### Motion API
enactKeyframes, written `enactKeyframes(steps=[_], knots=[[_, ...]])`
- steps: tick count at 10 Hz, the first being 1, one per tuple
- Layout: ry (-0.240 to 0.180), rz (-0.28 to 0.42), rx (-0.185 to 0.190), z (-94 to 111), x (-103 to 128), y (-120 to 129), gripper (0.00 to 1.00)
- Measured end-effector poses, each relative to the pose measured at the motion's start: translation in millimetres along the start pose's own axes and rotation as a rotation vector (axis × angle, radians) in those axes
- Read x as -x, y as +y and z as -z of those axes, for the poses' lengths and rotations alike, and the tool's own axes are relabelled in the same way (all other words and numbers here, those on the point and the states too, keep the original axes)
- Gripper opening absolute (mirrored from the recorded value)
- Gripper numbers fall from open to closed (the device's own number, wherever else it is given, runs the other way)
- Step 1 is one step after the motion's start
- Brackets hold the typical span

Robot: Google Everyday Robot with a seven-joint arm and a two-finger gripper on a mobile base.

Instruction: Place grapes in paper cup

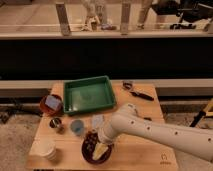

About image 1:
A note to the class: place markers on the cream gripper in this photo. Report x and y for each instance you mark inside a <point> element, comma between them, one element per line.
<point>100,149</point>

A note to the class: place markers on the dark purple grape bunch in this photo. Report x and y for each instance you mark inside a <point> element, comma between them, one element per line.
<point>90,142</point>

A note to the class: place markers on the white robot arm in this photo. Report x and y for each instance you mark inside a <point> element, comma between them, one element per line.
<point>125,120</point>

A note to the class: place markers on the clear glass cup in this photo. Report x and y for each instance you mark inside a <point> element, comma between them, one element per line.
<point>97,121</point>

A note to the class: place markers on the blue plastic cup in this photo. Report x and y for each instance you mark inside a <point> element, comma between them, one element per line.
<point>77,127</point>

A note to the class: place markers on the small metal cup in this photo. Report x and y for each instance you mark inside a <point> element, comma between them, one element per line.
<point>56,124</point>

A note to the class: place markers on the white paper cup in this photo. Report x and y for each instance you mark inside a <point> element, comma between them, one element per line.
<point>46,148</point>

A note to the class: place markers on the dark maroon bowl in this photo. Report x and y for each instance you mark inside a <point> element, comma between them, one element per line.
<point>88,155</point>

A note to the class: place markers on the green plastic tray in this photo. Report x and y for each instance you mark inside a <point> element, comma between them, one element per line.
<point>88,95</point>

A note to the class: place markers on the light blue sponge block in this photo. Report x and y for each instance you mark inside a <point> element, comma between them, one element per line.
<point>52,102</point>

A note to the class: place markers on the yellow black stand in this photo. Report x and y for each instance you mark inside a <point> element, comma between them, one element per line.
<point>206,112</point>

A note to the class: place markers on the black handled can opener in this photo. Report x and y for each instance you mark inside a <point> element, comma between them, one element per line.
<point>128,85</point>

